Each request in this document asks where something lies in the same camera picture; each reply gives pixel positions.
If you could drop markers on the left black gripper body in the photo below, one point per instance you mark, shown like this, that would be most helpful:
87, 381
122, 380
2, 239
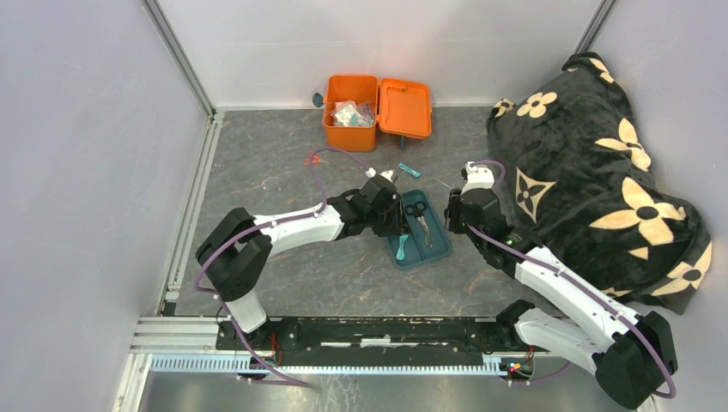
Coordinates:
388, 221

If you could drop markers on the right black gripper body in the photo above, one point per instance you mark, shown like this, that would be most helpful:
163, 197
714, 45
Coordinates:
476, 239

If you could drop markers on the black handled scissors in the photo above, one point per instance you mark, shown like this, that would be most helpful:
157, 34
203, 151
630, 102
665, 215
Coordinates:
417, 209

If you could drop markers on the teal plastic tray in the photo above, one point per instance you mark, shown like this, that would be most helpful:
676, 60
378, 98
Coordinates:
417, 253

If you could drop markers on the teal sachet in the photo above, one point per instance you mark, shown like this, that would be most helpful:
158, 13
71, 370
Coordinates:
409, 170
401, 253

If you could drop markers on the orange handled small scissors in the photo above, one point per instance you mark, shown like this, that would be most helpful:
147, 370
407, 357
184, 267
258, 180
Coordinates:
313, 158

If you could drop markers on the orange medicine kit box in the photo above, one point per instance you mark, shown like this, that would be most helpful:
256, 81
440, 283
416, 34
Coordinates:
399, 108

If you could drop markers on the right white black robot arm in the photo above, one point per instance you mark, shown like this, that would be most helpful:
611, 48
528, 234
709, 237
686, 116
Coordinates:
629, 354

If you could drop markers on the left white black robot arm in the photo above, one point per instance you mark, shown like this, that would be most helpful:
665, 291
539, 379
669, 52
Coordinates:
233, 256

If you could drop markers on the black floral blanket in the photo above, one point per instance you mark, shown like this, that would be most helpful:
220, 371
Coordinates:
579, 182

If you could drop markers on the teal knob behind box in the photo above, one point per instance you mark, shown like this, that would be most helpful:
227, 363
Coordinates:
318, 100

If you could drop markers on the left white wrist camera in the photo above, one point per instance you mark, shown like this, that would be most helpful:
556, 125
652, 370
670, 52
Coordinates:
390, 174

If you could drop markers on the black mounting base rail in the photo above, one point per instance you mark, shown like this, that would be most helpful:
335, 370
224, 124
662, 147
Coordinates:
376, 341

